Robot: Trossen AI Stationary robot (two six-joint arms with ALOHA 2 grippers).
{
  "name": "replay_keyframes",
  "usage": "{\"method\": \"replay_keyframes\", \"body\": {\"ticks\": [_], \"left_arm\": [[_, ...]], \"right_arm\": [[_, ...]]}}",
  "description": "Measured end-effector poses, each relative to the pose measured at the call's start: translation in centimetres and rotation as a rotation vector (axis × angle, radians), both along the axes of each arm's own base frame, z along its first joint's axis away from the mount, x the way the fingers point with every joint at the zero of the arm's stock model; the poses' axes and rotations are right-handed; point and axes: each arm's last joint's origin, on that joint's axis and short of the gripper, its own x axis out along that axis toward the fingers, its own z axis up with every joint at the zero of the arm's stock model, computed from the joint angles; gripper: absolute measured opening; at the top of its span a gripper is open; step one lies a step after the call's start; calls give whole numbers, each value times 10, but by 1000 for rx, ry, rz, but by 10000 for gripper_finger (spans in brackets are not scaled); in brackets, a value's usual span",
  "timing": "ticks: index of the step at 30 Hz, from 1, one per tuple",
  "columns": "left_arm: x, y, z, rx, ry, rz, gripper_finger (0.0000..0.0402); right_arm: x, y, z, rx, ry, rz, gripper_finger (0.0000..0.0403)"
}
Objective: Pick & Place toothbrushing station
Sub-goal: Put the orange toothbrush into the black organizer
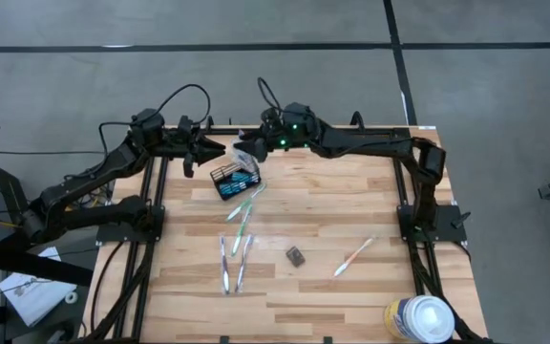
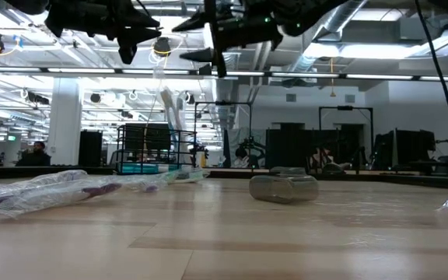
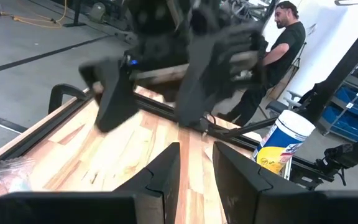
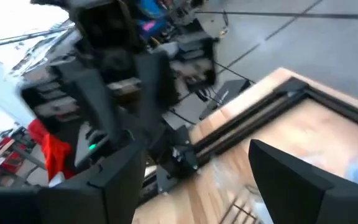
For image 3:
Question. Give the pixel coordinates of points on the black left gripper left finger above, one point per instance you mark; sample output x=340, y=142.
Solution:
x=166, y=174

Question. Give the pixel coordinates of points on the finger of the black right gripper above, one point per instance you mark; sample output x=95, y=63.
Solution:
x=113, y=99
x=194, y=93

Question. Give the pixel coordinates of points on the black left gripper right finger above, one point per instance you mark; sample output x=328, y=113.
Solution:
x=238, y=186

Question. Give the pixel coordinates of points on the green toothbrush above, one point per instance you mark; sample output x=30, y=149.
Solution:
x=11, y=174

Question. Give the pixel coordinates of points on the blue yellow wipes canister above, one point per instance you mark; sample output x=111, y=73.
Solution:
x=278, y=146

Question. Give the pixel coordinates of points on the olive green bag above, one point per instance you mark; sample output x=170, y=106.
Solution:
x=96, y=12

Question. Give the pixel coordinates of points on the grey office chair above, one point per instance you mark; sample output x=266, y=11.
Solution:
x=277, y=107

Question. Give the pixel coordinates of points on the black floor stand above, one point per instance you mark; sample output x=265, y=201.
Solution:
x=77, y=12

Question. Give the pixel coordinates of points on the brown cardboard sheet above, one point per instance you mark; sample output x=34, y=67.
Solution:
x=283, y=88

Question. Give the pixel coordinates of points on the person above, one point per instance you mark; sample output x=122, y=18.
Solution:
x=287, y=40

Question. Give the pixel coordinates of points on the shelf rack with blue bins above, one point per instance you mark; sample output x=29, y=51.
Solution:
x=346, y=121

